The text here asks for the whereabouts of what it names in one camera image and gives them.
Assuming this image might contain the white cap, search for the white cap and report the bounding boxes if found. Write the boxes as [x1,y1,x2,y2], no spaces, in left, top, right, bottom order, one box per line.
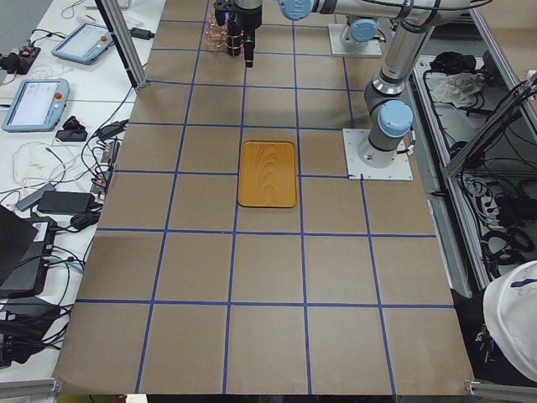
[482,260,536,387]

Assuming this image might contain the black power adapter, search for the black power adapter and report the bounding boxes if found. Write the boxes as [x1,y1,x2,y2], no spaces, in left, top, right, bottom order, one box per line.
[129,28,154,40]

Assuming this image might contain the near teach pendant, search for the near teach pendant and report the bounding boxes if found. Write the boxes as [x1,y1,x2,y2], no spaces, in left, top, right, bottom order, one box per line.
[2,78,70,133]

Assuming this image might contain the copper wire bottle basket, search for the copper wire bottle basket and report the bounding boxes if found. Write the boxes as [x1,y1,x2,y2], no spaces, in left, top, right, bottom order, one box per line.
[205,8,231,53]

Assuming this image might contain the teach pendant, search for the teach pendant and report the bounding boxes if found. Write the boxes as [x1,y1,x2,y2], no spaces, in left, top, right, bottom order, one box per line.
[2,78,70,133]
[51,23,114,65]

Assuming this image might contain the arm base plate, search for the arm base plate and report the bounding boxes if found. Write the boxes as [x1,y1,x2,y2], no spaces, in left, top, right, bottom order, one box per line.
[328,24,382,59]
[342,128,414,181]

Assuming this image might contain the aluminium frame post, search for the aluminium frame post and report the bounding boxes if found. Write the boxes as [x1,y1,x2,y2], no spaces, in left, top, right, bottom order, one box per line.
[96,0,147,89]

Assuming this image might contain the far teach pendant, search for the far teach pendant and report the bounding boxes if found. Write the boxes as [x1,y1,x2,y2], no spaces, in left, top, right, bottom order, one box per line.
[51,23,114,65]

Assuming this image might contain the crumpled white cloth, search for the crumpled white cloth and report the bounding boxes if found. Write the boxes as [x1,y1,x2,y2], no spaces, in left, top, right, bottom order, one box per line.
[431,72,483,107]

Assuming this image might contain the wooden tray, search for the wooden tray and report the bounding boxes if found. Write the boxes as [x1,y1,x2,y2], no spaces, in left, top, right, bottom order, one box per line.
[237,139,298,208]

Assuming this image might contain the dark wine bottle in basket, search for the dark wine bottle in basket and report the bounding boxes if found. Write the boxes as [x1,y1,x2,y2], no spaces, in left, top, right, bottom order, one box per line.
[227,13,242,57]

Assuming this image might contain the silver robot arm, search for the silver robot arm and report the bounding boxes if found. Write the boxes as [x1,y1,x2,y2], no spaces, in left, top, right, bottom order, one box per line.
[279,1,428,167]
[233,0,263,68]

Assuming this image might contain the black power brick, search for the black power brick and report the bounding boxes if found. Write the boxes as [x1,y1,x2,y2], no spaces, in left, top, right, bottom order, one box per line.
[37,191,95,215]

